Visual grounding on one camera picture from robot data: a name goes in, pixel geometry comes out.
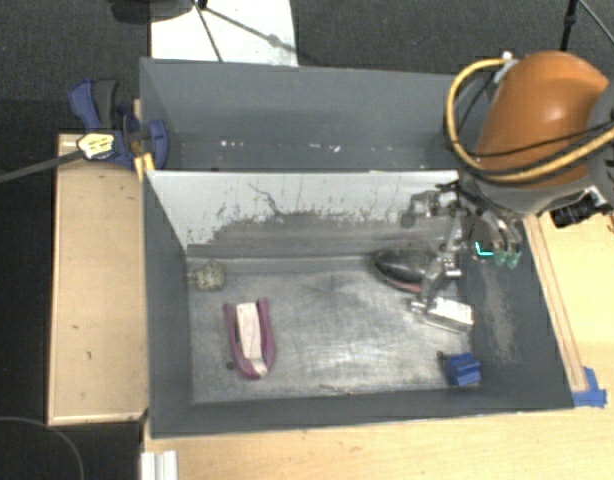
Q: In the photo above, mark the speckled grey ball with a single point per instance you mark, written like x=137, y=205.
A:
x=208, y=275

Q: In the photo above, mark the black cylinder on white bracket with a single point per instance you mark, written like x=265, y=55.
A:
x=579, y=211

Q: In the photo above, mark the blue block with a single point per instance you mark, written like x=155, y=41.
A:
x=462, y=369

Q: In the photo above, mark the white and silver box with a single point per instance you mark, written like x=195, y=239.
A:
x=452, y=315

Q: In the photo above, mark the pale wood board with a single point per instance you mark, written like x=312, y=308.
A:
x=99, y=293

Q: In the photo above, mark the grey metal bin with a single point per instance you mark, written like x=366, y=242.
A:
x=337, y=318

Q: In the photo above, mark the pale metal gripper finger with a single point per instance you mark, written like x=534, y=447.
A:
x=451, y=273
x=429, y=288

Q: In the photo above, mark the purple and white stapler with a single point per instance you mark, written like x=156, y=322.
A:
x=251, y=337

